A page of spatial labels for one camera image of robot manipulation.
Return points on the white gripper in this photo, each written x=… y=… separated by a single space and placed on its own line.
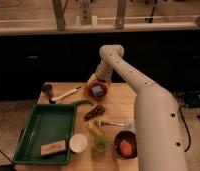
x=104 y=71

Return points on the blue sponge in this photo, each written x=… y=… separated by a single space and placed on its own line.
x=97 y=91

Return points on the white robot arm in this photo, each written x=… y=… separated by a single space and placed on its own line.
x=158 y=136

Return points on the red bowl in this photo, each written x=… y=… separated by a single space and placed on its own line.
x=88 y=93

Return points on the dark bowl with orange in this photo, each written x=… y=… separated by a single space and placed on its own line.
x=128 y=136

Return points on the silver fork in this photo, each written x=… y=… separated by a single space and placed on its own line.
x=103 y=123

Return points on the green plastic cup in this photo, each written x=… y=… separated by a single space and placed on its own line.
x=100 y=143

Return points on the green plastic tray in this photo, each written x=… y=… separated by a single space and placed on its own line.
x=47 y=123

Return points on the white round cup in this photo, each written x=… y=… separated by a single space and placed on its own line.
x=78 y=143

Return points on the orange ball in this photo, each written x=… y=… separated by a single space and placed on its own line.
x=125 y=148

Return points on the wooden block brush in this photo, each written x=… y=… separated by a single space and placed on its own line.
x=53 y=148

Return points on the left wooden post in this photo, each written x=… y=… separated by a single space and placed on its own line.
x=59 y=14

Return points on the wooden post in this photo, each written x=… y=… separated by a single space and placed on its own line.
x=120 y=14
x=59 y=14

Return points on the right wooden post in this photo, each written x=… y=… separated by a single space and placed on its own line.
x=120 y=14

